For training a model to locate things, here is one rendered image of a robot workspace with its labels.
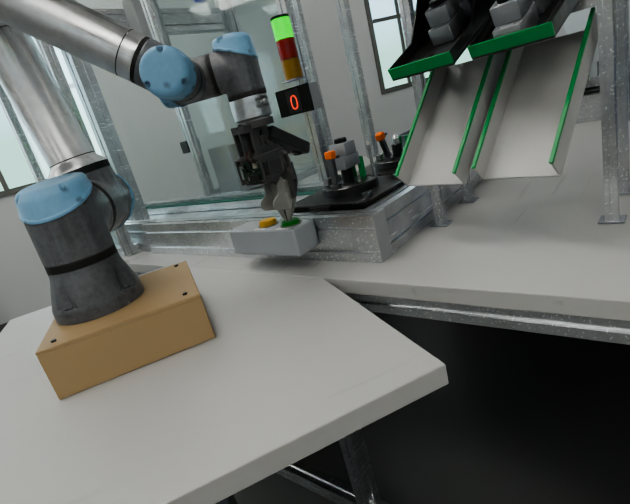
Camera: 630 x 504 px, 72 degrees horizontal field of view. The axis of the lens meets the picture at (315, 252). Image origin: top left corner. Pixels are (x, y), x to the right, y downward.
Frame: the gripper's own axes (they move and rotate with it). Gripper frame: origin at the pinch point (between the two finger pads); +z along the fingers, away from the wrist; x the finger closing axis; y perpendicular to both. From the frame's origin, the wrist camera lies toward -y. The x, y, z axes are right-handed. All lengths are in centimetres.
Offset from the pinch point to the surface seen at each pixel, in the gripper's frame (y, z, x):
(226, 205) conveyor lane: -30, 5, -60
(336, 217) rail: -3.4, 2.4, 9.6
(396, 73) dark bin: -13.8, -21.5, 23.0
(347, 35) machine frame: -128, -46, -60
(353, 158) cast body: -22.1, -5.9, 3.6
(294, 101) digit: -30.6, -22.1, -17.3
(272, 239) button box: 3.6, 4.3, -3.3
